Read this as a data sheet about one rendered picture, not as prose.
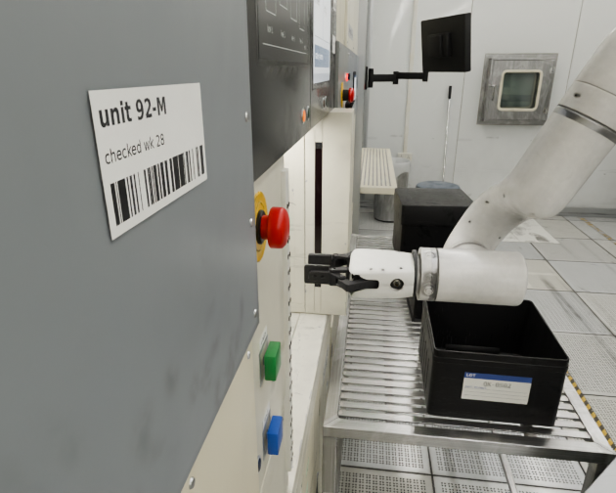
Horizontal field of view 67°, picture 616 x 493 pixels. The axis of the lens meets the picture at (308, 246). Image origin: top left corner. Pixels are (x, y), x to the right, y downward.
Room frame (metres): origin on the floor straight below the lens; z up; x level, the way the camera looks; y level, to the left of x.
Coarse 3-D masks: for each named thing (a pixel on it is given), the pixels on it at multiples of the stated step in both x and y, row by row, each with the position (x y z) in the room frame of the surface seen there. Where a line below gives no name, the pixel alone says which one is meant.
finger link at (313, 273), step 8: (312, 264) 0.68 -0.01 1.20; (320, 264) 0.68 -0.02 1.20; (304, 272) 0.67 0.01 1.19; (312, 272) 0.67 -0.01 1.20; (320, 272) 0.66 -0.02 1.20; (328, 272) 0.66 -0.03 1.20; (304, 280) 0.67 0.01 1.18; (312, 280) 0.67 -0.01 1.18; (320, 280) 0.66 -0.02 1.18; (328, 280) 0.66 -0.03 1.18; (336, 280) 0.65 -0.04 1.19
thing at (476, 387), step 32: (448, 320) 1.11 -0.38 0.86; (480, 320) 1.10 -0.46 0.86; (512, 320) 1.08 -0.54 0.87; (544, 320) 0.98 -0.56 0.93; (448, 352) 0.85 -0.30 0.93; (480, 352) 1.07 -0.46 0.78; (512, 352) 1.08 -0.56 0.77; (544, 352) 0.94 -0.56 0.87; (448, 384) 0.85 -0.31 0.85; (480, 384) 0.84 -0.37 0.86; (512, 384) 0.83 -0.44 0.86; (544, 384) 0.82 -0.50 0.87; (448, 416) 0.84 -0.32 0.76; (480, 416) 0.83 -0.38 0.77; (512, 416) 0.82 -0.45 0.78; (544, 416) 0.82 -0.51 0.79
